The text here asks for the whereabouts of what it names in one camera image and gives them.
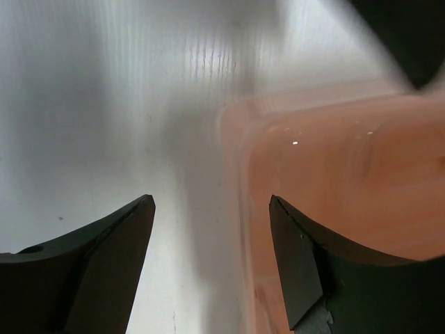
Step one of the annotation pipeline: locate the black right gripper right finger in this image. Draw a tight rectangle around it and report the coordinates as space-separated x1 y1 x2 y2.
269 196 444 333

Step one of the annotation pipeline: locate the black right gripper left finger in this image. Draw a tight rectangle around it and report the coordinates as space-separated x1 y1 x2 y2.
1 195 156 333

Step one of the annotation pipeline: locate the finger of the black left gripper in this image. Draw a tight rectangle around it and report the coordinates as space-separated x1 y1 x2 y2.
348 0 444 89

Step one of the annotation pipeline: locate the pink plastic toolbox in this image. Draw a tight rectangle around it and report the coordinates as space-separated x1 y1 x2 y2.
220 80 444 333

